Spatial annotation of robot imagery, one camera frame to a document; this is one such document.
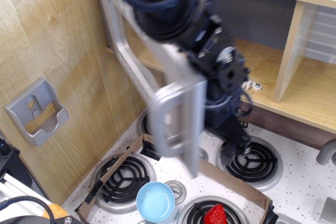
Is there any clear ring knob front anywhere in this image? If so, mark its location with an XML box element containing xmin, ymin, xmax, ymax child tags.
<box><xmin>165</xmin><ymin>180</ymin><xmax>187</xmax><ymax>206</ymax></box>

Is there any red toy strawberry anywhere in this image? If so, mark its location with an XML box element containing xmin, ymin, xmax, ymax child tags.
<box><xmin>203</xmin><ymin>204</ymin><xmax>227</xmax><ymax>224</ymax></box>

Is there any grey wall holder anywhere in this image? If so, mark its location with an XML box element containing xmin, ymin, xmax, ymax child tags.
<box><xmin>4</xmin><ymin>78</ymin><xmax>69</xmax><ymax>147</ymax></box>

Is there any hanging metal spatula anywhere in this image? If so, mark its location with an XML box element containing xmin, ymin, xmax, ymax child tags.
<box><xmin>239</xmin><ymin>102</ymin><xmax>250</xmax><ymax>129</ymax></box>

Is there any wooden shelf unit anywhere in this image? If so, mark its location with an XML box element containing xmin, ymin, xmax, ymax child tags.
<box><xmin>107</xmin><ymin>0</ymin><xmax>336</xmax><ymax>134</ymax></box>

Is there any black burner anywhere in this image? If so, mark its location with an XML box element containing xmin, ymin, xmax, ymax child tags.
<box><xmin>136</xmin><ymin>110</ymin><xmax>153</xmax><ymax>136</ymax></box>
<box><xmin>96</xmin><ymin>154</ymin><xmax>156</xmax><ymax>214</ymax></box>
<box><xmin>176</xmin><ymin>196</ymin><xmax>249</xmax><ymax>224</ymax></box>
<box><xmin>215</xmin><ymin>136</ymin><xmax>283</xmax><ymax>192</ymax></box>

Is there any back right black burner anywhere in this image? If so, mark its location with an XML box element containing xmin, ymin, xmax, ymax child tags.
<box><xmin>215</xmin><ymin>136</ymin><xmax>283</xmax><ymax>192</ymax></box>

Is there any grey toy microwave door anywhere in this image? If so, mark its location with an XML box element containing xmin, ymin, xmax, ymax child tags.
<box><xmin>99</xmin><ymin>0</ymin><xmax>207</xmax><ymax>177</ymax></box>

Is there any clear ring knob back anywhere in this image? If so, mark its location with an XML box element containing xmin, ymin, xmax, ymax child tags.
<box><xmin>198</xmin><ymin>148</ymin><xmax>208</xmax><ymax>162</ymax></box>

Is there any front right black burner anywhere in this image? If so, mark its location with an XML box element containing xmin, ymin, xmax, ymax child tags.
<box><xmin>176</xmin><ymin>196</ymin><xmax>249</xmax><ymax>224</ymax></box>

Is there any front left black burner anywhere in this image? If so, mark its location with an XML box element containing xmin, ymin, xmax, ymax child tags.
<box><xmin>96</xmin><ymin>154</ymin><xmax>156</xmax><ymax>214</ymax></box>

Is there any back left black burner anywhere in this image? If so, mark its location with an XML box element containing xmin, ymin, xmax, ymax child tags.
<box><xmin>136</xmin><ymin>110</ymin><xmax>153</xmax><ymax>136</ymax></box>

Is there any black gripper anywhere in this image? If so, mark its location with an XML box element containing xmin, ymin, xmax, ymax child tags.
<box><xmin>205</xmin><ymin>98</ymin><xmax>251</xmax><ymax>166</ymax></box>

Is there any light blue bowl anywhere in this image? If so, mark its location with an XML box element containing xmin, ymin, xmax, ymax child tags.
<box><xmin>136</xmin><ymin>182</ymin><xmax>175</xmax><ymax>222</ymax></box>

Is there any clear ring knob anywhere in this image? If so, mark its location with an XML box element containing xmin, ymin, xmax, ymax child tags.
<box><xmin>198</xmin><ymin>148</ymin><xmax>208</xmax><ymax>162</ymax></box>
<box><xmin>165</xmin><ymin>180</ymin><xmax>187</xmax><ymax>206</ymax></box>

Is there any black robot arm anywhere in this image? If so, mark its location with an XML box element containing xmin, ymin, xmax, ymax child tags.
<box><xmin>100</xmin><ymin>0</ymin><xmax>250</xmax><ymax>171</ymax></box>

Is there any black braided cable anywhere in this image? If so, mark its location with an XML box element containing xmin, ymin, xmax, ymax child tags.
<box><xmin>0</xmin><ymin>195</ymin><xmax>57</xmax><ymax>224</ymax></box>

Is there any brown cardboard tray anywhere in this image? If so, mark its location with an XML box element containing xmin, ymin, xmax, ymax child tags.
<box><xmin>75</xmin><ymin>134</ymin><xmax>278</xmax><ymax>223</ymax></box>

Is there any grey faucet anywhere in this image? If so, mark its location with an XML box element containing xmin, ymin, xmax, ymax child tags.
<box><xmin>316</xmin><ymin>139</ymin><xmax>336</xmax><ymax>165</ymax></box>

